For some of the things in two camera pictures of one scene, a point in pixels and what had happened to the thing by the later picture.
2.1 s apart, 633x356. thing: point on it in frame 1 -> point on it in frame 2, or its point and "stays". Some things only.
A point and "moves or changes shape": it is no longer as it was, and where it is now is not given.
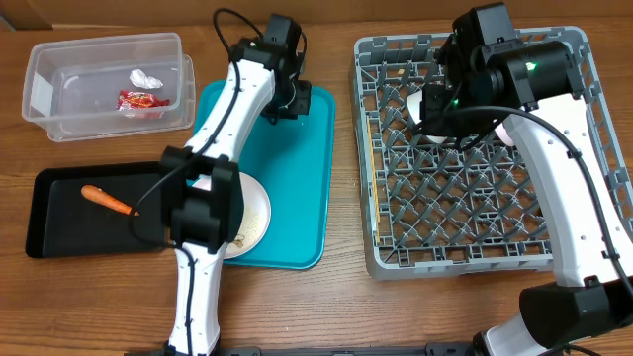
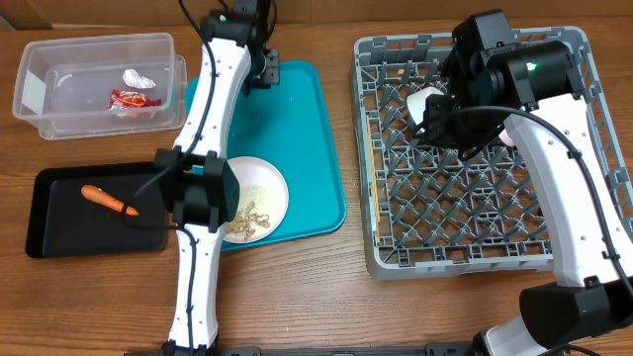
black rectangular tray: [64, 222] stays
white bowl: [413, 102] stays
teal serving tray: [293, 159] moves or changes shape
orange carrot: [101, 196] stays
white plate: [255, 218] moves or changes shape
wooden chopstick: [373, 180] stays
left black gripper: [300, 106] -> [272, 75]
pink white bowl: [503, 135] stays
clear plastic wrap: [138, 78] moves or changes shape
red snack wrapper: [131, 100] moves or changes shape
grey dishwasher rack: [432, 208] stays
